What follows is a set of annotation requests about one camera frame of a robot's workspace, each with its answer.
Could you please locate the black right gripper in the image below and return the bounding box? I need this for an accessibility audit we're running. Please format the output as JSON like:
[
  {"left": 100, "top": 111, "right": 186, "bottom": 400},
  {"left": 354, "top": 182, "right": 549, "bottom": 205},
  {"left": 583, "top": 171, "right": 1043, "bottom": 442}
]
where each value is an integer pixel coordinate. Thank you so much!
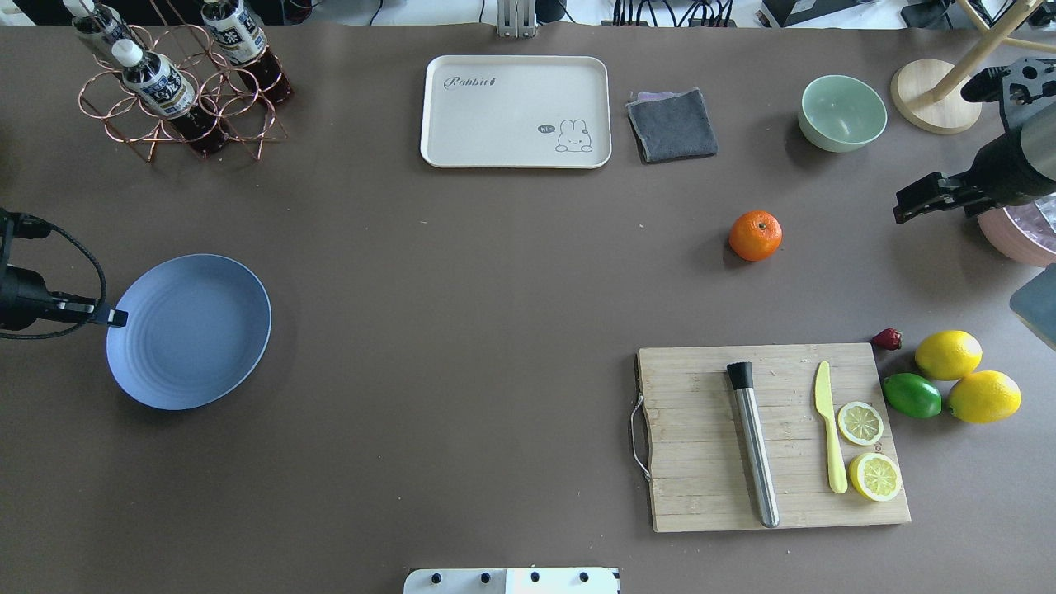
[{"left": 893, "top": 148, "right": 1008, "bottom": 224}]

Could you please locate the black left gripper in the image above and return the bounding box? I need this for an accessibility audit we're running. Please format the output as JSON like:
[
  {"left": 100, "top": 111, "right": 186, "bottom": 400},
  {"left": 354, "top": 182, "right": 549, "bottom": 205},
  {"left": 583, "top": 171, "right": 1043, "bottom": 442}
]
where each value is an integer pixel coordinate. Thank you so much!
[{"left": 1, "top": 210, "right": 129, "bottom": 331}]

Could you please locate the blue round plate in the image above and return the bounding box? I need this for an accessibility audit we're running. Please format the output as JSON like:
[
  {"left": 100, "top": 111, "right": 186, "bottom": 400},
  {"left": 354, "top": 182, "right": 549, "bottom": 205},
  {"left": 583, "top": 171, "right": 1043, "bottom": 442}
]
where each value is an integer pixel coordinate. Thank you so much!
[{"left": 106, "top": 253, "right": 272, "bottom": 411}]

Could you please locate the orange mandarin fruit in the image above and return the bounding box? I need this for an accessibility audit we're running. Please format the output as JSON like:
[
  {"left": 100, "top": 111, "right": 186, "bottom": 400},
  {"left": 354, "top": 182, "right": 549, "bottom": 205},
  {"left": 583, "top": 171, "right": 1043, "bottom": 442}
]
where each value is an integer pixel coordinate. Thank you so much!
[{"left": 728, "top": 210, "right": 784, "bottom": 261}]

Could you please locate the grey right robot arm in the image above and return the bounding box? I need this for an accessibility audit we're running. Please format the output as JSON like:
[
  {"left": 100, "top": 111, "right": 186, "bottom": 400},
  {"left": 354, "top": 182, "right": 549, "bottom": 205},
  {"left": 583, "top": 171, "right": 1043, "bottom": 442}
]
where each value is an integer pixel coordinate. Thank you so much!
[{"left": 893, "top": 57, "right": 1055, "bottom": 347}]

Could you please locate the wooden stand with round base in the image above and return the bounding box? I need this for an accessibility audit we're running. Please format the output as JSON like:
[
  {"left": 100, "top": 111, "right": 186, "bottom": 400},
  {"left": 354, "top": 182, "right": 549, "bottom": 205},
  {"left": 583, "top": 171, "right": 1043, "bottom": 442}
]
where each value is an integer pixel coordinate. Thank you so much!
[{"left": 891, "top": 1, "right": 1055, "bottom": 135}]

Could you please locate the pink bowl with ice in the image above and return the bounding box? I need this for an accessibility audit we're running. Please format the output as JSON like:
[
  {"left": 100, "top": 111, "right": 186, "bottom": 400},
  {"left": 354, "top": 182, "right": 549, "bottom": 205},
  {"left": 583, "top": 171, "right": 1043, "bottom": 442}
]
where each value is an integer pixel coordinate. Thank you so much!
[{"left": 978, "top": 194, "right": 1055, "bottom": 268}]

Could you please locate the mint green bowl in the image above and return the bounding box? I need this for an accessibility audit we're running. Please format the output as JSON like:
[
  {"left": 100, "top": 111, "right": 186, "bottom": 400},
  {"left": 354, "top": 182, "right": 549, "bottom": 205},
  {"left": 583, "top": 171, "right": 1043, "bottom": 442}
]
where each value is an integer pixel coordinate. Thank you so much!
[{"left": 797, "top": 74, "right": 888, "bottom": 153}]

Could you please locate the red strawberry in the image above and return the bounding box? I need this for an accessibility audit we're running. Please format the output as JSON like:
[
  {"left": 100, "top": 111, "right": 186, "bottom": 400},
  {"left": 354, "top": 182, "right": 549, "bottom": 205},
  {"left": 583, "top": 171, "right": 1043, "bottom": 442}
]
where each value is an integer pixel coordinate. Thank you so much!
[{"left": 869, "top": 328, "right": 903, "bottom": 352}]

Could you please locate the upper whole lemon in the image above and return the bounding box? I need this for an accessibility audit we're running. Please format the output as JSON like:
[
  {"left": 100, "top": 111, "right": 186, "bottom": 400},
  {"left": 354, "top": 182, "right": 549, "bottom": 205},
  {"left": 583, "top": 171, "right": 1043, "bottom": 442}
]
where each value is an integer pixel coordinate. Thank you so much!
[{"left": 914, "top": 330, "right": 983, "bottom": 380}]

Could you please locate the whole lemon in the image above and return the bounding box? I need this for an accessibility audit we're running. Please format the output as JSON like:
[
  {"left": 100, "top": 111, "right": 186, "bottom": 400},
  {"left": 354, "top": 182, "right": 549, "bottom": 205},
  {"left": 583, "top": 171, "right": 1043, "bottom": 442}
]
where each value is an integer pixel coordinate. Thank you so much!
[
  {"left": 914, "top": 330, "right": 983, "bottom": 380},
  {"left": 946, "top": 370, "right": 1022, "bottom": 424}
]

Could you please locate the green lime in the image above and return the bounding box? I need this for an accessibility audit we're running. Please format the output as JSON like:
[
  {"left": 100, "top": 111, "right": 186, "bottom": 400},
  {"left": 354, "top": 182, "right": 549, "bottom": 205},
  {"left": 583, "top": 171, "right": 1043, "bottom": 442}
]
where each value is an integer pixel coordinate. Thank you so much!
[{"left": 881, "top": 373, "right": 943, "bottom": 420}]

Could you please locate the lower whole lemon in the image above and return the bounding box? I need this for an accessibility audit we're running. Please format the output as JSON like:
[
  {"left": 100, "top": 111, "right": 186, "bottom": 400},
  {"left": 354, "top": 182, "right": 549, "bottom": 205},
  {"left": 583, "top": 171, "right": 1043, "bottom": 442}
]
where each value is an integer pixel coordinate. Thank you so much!
[{"left": 946, "top": 370, "right": 1022, "bottom": 424}]

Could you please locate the yellow plastic knife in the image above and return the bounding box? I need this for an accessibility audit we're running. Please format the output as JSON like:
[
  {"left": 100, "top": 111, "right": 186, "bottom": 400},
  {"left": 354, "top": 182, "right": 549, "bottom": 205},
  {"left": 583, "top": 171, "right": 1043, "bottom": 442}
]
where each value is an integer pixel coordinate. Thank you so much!
[{"left": 813, "top": 360, "right": 848, "bottom": 495}]

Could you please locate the front tea bottle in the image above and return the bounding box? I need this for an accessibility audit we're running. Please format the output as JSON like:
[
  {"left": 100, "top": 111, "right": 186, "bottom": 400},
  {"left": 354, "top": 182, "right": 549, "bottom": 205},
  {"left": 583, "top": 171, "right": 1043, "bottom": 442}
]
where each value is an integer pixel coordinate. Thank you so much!
[{"left": 111, "top": 39, "right": 227, "bottom": 155}]

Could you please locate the tea bottle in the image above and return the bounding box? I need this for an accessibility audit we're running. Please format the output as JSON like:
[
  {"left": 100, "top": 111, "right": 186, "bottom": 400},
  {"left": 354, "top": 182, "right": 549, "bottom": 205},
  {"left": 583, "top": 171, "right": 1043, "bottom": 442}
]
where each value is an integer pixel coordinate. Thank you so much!
[
  {"left": 200, "top": 1, "right": 293, "bottom": 106},
  {"left": 111, "top": 39, "right": 227, "bottom": 155},
  {"left": 63, "top": 0, "right": 143, "bottom": 64}
]

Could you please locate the upper lemon slice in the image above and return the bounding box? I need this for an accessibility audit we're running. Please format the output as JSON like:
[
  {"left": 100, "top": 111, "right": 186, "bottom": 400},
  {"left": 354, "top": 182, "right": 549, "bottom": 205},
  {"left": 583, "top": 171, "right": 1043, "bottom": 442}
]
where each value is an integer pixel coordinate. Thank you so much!
[{"left": 835, "top": 401, "right": 885, "bottom": 446}]

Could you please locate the lemon slice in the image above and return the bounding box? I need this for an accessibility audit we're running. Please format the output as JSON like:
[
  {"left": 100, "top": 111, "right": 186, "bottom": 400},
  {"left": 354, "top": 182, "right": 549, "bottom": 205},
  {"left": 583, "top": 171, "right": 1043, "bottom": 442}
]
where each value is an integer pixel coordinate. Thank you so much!
[
  {"left": 848, "top": 452, "right": 903, "bottom": 502},
  {"left": 835, "top": 401, "right": 885, "bottom": 446}
]

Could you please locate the steel muddler black tip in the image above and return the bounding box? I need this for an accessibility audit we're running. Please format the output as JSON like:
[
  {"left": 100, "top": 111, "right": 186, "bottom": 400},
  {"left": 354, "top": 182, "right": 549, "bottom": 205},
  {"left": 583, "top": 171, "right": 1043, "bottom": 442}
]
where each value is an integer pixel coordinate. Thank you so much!
[{"left": 725, "top": 361, "right": 780, "bottom": 530}]

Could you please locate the grey folded cloth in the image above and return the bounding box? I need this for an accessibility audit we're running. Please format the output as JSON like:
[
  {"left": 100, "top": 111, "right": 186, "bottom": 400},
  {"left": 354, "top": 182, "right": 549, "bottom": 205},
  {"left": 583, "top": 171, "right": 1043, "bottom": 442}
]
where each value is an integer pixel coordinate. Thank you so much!
[{"left": 625, "top": 87, "right": 718, "bottom": 164}]

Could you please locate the left back tea bottle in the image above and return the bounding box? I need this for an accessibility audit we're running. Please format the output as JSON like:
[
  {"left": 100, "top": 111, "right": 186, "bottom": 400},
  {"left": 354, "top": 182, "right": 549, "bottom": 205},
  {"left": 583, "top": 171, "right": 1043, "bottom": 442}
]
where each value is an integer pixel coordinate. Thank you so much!
[{"left": 63, "top": 0, "right": 143, "bottom": 64}]

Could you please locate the lower lemon slice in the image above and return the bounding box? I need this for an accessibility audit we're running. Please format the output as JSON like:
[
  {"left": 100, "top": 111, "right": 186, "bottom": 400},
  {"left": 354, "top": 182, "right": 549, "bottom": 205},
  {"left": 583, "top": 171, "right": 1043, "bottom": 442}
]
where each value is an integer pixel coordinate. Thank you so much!
[{"left": 848, "top": 452, "right": 903, "bottom": 502}]

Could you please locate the right back tea bottle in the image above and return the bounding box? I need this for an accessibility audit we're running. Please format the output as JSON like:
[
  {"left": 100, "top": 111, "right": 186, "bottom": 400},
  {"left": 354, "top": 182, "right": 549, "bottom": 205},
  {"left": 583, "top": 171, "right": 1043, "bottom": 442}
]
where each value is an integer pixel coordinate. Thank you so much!
[{"left": 200, "top": 1, "right": 293, "bottom": 106}]

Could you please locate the bamboo cutting board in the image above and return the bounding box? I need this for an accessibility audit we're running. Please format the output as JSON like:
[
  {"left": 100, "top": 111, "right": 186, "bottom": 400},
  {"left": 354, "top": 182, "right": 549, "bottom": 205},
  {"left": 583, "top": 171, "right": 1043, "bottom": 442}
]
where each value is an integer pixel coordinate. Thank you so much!
[{"left": 636, "top": 342, "right": 912, "bottom": 533}]

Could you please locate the cream rabbit tray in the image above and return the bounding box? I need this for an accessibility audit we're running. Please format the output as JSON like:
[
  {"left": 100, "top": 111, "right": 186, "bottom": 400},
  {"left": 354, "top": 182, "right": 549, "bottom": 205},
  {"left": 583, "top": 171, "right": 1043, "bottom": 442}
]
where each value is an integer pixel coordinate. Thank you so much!
[{"left": 420, "top": 55, "right": 612, "bottom": 169}]

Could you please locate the white panel with black knobs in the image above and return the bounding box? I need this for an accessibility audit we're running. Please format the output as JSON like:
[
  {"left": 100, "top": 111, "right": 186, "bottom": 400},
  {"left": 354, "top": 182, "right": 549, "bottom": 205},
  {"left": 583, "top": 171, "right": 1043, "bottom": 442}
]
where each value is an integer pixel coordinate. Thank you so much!
[{"left": 403, "top": 567, "right": 621, "bottom": 593}]

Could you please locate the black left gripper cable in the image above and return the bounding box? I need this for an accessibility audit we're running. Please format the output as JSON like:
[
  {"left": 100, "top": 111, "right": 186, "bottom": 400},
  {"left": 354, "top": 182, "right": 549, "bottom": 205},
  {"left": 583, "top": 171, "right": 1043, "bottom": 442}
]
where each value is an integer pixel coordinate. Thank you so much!
[{"left": 0, "top": 224, "right": 109, "bottom": 341}]

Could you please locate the copper wire bottle rack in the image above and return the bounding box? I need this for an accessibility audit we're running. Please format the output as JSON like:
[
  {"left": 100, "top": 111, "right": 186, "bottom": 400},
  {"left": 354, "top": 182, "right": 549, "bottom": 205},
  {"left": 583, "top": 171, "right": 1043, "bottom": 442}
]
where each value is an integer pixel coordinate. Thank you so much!
[{"left": 77, "top": 1, "right": 286, "bottom": 162}]

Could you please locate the grey metal bracket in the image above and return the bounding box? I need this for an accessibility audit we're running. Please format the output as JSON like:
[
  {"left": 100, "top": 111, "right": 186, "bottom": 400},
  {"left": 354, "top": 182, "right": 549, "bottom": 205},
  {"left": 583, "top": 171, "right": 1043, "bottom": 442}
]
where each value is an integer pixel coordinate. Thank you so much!
[{"left": 497, "top": 0, "right": 538, "bottom": 39}]

